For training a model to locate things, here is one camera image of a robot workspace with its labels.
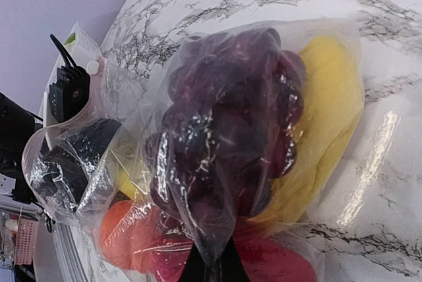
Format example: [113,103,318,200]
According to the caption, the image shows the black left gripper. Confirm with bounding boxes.
[31,118,121,213]

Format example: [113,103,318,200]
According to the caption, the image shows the pink perforated basket outside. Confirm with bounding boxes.
[15,217,38,266]

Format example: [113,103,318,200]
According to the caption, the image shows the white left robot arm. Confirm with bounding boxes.
[1,96,121,212]

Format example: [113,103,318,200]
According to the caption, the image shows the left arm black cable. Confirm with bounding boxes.
[49,34,78,69]

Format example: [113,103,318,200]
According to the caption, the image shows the red fake pepper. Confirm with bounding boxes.
[148,205,317,281]

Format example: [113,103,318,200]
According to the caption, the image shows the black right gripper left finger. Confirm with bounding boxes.
[178,245,206,282]

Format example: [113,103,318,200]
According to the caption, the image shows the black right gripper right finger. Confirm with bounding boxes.
[217,237,251,282]

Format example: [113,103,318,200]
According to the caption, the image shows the aluminium front rail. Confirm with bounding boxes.
[1,197,89,281]

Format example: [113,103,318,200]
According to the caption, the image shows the orange fake carrot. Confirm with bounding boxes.
[100,200,161,273]

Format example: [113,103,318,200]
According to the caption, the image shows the clear zip top bag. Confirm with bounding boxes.
[22,19,365,281]

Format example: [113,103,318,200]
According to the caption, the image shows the yellow fake lemon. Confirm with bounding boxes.
[122,35,363,223]

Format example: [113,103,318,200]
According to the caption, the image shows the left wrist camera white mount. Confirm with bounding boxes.
[41,65,90,127]

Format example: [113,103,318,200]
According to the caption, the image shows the purple fake grapes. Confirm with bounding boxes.
[144,28,305,217]

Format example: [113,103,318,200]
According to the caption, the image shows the white perforated plastic basket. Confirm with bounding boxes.
[39,22,102,127]

